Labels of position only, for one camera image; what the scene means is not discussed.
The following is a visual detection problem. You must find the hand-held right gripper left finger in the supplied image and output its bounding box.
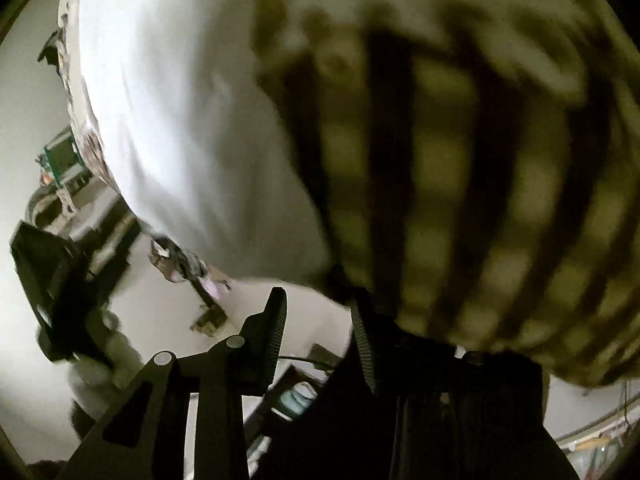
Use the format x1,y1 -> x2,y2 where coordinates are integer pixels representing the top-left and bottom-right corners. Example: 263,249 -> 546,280
65,287 -> 289,480

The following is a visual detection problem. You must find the green box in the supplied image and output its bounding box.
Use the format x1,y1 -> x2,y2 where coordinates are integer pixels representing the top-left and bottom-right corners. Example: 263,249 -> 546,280
36,129 -> 93,187

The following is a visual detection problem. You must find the yellow black checked shirt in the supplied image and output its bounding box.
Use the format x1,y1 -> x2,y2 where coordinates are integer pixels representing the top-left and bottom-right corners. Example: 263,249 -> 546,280
252,0 -> 640,391

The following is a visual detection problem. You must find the white bed sheet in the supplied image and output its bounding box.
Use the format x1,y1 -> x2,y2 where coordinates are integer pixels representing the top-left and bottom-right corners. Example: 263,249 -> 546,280
75,0 -> 351,316

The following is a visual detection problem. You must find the floral patterned blanket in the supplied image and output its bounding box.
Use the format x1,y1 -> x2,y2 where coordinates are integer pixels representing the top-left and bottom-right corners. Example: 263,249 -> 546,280
56,0 -> 233,336

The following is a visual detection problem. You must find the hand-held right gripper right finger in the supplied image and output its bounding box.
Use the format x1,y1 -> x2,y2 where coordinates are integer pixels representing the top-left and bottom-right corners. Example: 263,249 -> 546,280
350,301 -> 571,480

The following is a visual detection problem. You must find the light blue object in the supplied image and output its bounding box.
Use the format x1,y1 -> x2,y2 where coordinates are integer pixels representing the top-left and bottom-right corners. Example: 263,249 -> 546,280
277,381 -> 318,413

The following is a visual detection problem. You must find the cluttered shelf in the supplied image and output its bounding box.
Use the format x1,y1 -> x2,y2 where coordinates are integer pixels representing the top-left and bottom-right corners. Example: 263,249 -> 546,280
555,405 -> 633,480

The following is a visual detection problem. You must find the thin black cable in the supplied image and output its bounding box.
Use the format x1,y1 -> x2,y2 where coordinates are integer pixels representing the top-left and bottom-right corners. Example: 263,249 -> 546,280
277,354 -> 336,368

